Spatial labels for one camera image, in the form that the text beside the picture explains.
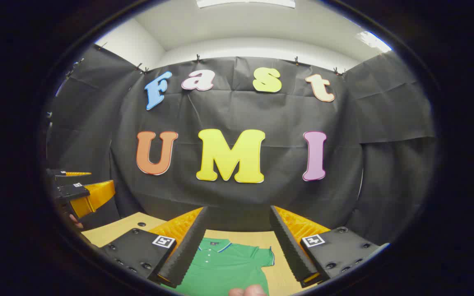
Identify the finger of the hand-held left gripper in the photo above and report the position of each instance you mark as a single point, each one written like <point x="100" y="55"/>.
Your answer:
<point x="60" y="173"/>
<point x="70" y="191"/>

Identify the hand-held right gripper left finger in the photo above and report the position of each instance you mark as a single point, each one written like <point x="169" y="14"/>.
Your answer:
<point x="187" y="255"/>

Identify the long white ceiling light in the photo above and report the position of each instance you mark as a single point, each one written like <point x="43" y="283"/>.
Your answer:
<point x="245" y="3"/>

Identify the green T-shirt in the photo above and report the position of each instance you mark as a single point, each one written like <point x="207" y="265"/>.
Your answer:
<point x="224" y="271"/>

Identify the square white ceiling light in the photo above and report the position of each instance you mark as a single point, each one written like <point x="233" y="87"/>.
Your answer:
<point x="372" y="41"/>

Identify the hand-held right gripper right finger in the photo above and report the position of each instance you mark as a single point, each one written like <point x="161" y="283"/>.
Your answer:
<point x="290" y="250"/>

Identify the black backdrop cloth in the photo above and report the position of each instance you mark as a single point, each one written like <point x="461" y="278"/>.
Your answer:
<point x="261" y="193"/>

